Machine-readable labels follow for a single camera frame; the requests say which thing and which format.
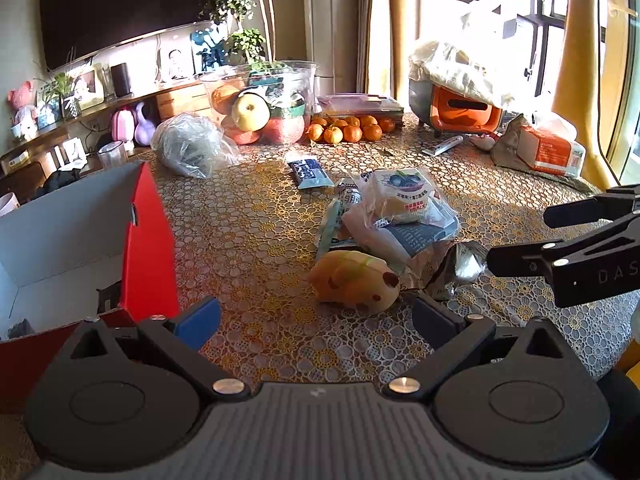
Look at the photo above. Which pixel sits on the white plastic bag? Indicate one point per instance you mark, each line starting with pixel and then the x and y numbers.
pixel 465 67

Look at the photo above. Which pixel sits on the red cardboard box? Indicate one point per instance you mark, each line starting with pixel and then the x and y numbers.
pixel 145 240

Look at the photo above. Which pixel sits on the black cylinder speaker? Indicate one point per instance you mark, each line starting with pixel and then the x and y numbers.
pixel 121 80

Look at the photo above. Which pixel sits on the white cream tube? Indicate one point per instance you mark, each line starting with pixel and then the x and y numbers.
pixel 442 146

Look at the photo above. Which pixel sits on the stack of clear plastic trays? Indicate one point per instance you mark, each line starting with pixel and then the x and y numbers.
pixel 360 105

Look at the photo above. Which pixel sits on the black cloth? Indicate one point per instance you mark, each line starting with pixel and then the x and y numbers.
pixel 57 182

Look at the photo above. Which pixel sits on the tall green houseplant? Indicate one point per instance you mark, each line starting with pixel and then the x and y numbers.
pixel 235 5

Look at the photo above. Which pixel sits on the green trimmed snack bag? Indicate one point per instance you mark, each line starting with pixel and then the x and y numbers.
pixel 285 105

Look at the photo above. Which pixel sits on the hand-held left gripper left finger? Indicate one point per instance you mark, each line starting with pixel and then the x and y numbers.
pixel 200 322

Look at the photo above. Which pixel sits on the large orange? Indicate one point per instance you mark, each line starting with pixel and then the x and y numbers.
pixel 224 99

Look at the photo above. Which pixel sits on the clear plastic fruit bowl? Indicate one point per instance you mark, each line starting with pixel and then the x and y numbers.
pixel 260 87

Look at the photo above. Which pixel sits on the clear bread packet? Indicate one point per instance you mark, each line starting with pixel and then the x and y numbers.
pixel 405 197

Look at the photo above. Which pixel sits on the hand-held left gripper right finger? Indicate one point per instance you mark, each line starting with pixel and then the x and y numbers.
pixel 430 317

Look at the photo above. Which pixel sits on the pink plastic object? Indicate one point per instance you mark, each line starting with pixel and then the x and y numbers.
pixel 482 142

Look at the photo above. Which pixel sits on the orange tissue pack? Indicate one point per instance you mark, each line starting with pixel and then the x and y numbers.
pixel 545 152

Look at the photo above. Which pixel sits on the white green wrapper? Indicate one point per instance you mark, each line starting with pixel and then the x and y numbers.
pixel 330 227

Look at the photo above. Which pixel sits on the wooden wall shelf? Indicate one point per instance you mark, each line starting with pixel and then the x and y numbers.
pixel 175 100

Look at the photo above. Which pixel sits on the small red apple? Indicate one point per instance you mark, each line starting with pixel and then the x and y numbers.
pixel 242 136

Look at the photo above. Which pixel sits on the crumpled clear plastic bag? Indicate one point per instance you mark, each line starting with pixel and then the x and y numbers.
pixel 192 145

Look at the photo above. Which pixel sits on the yellow plush toy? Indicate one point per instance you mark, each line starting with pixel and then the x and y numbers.
pixel 355 282

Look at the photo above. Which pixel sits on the small potted plant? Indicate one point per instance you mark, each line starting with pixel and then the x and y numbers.
pixel 60 92

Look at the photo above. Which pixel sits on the floral lace covered desktop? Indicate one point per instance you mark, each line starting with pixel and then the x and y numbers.
pixel 260 220

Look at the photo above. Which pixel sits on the blue picture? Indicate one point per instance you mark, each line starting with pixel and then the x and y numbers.
pixel 207 50

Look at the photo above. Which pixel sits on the white photo frame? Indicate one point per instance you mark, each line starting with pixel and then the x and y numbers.
pixel 89 87

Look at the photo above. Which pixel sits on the large red apple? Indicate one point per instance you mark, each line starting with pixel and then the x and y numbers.
pixel 282 131

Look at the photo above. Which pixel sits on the clear drinking glass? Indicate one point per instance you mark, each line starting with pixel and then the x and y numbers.
pixel 112 155

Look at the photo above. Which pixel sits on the pile of mandarins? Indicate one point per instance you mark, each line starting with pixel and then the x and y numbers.
pixel 350 131

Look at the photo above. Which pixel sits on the pink plush toy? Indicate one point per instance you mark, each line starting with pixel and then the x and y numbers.
pixel 22 102

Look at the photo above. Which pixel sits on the yellow curtain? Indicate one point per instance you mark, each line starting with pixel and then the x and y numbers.
pixel 580 60

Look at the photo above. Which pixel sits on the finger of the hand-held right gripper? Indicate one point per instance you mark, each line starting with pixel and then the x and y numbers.
pixel 575 210
pixel 515 260

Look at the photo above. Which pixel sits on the portrait photo frame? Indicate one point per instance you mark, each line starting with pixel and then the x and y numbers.
pixel 176 62

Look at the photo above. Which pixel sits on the pink toy case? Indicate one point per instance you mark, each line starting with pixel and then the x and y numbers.
pixel 123 125

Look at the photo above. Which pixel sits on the silver foil wrapper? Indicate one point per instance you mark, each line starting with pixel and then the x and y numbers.
pixel 462 267

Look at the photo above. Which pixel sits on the brown paper wrapper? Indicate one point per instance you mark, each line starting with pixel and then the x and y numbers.
pixel 425 265

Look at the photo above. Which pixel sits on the blue snack packet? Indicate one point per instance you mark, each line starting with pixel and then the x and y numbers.
pixel 310 172

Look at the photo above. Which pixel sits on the black television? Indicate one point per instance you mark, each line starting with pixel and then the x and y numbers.
pixel 125 5

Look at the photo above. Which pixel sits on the yellow apple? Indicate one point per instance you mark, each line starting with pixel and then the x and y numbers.
pixel 250 112

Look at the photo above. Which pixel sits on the grey and orange appliance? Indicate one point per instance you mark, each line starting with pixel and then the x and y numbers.
pixel 465 112

